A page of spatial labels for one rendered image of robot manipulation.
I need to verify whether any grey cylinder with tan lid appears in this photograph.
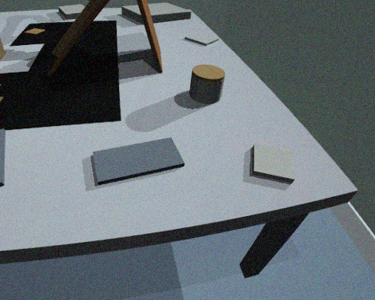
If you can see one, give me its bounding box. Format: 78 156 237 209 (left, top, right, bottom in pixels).
189 65 225 104

